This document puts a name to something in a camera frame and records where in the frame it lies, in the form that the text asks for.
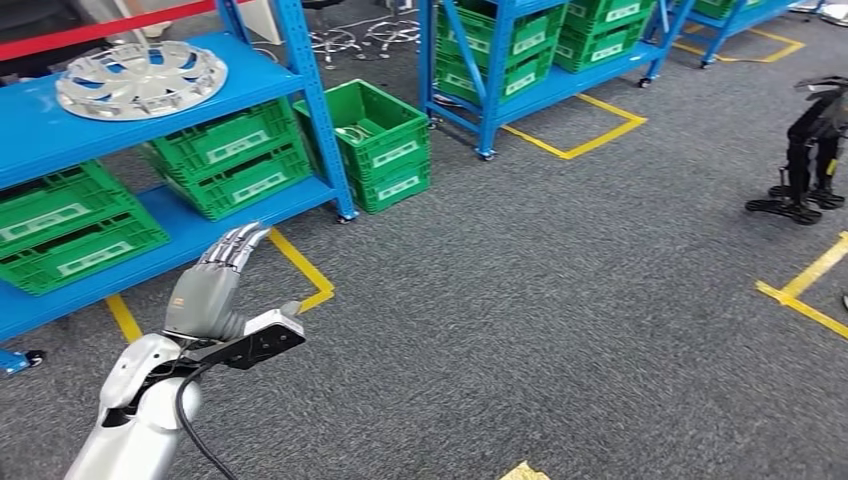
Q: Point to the green plastic crate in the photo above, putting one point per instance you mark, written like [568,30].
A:
[361,172]
[715,8]
[79,225]
[225,166]
[530,40]
[596,46]

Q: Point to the person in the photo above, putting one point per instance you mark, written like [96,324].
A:
[40,13]

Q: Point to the white board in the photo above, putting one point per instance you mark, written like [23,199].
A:
[262,20]

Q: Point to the red barrier belt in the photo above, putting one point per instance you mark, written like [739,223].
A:
[99,29]

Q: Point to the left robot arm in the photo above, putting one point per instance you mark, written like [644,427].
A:
[132,430]

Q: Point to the black legged robot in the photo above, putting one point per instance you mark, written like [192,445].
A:
[802,152]

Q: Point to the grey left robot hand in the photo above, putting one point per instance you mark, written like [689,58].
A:
[202,301]

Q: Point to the silver wheel hubcap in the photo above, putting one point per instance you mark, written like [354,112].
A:
[142,83]

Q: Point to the chrome stool base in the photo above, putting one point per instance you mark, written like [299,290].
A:
[331,41]
[391,30]

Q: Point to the blue metal shelf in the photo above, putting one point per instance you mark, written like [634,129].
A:
[722,36]
[590,83]
[40,132]

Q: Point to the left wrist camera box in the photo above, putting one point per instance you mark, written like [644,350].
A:
[262,344]

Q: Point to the yellow floor tape marking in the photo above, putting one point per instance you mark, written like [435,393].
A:
[305,268]

